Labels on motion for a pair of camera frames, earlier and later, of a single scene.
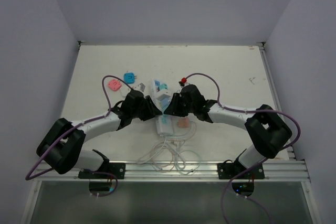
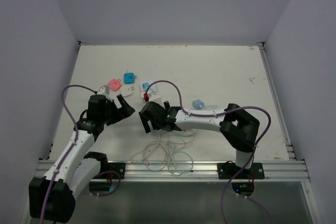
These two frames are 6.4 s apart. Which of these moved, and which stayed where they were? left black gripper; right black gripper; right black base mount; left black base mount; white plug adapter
Moved: left black gripper; white plug adapter; right black gripper
Stayed: right black base mount; left black base mount
